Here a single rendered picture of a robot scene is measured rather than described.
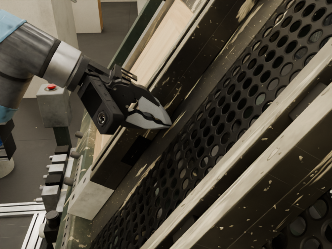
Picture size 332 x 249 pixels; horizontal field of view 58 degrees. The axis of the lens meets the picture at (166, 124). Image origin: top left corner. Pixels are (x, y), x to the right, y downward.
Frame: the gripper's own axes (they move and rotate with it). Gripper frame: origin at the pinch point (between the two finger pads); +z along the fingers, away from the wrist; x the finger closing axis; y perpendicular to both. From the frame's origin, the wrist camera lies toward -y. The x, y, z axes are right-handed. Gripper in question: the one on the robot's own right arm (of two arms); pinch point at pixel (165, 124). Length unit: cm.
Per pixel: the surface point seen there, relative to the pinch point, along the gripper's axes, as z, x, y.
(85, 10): -29, 112, 531
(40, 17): -59, 79, 263
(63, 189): -2, 58, 34
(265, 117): -4.4, -17.9, -27.5
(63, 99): -15, 47, 76
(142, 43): -1, 2, 58
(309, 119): -4.3, -20.6, -31.7
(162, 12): -1, -11, 58
